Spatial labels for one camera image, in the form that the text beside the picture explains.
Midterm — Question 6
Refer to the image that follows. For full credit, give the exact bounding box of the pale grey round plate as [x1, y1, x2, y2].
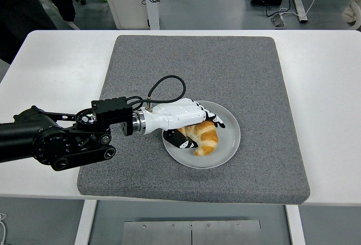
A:
[162, 100, 241, 170]

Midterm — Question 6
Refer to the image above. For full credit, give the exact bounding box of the white coiled hose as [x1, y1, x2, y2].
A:
[341, 0, 361, 30]

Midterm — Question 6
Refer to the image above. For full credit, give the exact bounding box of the white table leg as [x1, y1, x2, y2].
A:
[285, 204, 307, 245]
[73, 199, 98, 245]

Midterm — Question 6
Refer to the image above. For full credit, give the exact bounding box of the grey felt mat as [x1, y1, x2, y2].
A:
[77, 34, 311, 205]

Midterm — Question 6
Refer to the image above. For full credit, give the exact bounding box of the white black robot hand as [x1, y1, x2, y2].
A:
[140, 98, 227, 150]

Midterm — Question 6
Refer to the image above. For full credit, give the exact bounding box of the grey metal plate with screws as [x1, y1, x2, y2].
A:
[121, 220, 263, 245]

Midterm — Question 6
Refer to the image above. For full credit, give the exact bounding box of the golden croissant bread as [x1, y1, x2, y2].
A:
[177, 120, 219, 156]

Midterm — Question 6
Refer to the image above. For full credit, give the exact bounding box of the small grey floor pedal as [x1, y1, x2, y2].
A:
[271, 15, 288, 28]

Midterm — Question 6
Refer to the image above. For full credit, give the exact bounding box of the white desk post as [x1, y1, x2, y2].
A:
[142, 0, 161, 30]

